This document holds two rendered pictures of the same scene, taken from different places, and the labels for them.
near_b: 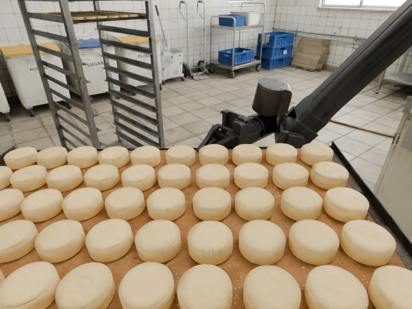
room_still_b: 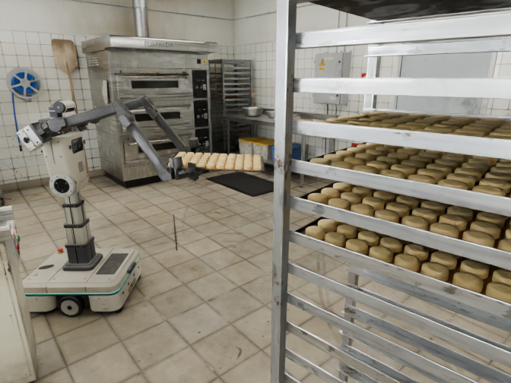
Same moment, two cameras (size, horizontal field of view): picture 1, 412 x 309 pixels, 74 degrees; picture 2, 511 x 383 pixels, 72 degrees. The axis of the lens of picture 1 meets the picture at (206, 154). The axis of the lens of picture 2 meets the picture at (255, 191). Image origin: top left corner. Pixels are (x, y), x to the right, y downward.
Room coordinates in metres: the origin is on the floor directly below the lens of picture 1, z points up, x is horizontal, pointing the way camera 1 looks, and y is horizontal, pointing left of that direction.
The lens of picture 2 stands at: (2.49, 0.20, 1.52)
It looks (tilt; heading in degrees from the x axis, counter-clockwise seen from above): 18 degrees down; 177
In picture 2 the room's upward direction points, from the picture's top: straight up
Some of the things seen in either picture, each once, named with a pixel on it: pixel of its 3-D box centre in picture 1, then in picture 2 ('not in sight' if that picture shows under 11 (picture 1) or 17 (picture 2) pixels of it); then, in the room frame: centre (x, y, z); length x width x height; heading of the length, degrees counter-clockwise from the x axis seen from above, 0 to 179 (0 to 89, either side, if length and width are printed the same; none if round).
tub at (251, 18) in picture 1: (244, 18); not in sight; (5.27, -0.67, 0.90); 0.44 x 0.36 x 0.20; 46
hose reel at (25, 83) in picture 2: not in sight; (29, 109); (-2.61, -2.62, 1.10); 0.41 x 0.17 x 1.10; 127
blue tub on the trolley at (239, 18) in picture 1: (230, 20); not in sight; (4.99, -0.41, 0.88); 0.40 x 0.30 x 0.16; 41
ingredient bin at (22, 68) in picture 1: (37, 76); not in sight; (3.33, 2.04, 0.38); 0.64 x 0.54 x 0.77; 38
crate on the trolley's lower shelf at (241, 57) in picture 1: (236, 56); not in sight; (5.14, -0.54, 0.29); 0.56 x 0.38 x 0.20; 135
